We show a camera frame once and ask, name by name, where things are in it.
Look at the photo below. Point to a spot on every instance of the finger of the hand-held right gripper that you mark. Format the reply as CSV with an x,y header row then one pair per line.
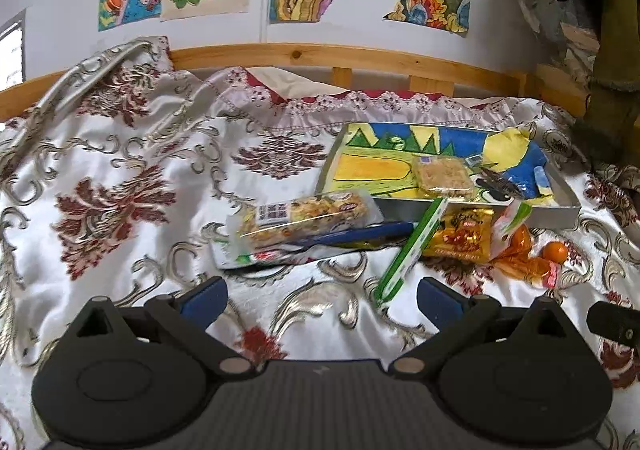
x,y
615,322

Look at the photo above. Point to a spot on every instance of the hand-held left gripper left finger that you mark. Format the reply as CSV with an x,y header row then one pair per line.
x,y
205,300

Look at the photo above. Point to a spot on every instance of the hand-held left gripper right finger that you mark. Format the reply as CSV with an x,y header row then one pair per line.
x,y
440,302

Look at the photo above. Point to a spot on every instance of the long green white packet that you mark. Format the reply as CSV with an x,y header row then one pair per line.
x,y
410,255

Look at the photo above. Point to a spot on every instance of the yellow orange snack packet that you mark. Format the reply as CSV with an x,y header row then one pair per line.
x,y
457,235

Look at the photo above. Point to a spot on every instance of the orange candy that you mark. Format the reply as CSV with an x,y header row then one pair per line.
x,y
525,270

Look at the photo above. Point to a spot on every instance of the small orange ball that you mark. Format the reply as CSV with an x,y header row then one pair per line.
x,y
556,252

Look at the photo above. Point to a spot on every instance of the long blue packet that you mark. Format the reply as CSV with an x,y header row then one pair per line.
x,y
350,234

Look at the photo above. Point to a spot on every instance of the long clear nut bar packet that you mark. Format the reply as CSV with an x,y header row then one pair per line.
x,y
310,220

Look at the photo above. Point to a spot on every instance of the grey tray with colourful lining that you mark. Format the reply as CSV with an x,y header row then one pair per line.
x,y
370,169

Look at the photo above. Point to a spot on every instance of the white green snack packet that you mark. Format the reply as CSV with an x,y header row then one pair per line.
x,y
235,257

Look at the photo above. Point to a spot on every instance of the clear rice cracker packet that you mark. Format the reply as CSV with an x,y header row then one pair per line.
x,y
442,177

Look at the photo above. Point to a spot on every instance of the dark packet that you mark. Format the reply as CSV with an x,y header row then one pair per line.
x,y
500,184

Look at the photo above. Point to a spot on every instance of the floral satin blanket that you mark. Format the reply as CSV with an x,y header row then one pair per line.
x,y
125,180

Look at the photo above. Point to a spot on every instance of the small clear packet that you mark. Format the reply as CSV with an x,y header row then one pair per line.
x,y
473,160

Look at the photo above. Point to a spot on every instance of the small blue packet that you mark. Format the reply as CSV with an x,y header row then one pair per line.
x,y
541,175

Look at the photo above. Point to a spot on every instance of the patterned hanging cloth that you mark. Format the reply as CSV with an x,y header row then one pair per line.
x,y
550,19

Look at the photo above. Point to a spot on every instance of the window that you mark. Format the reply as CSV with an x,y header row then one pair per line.
x,y
11,52

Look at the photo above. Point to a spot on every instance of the olive post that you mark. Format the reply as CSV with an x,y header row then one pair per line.
x,y
615,79

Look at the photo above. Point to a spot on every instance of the wooden bed rail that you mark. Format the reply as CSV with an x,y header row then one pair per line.
x,y
300,57

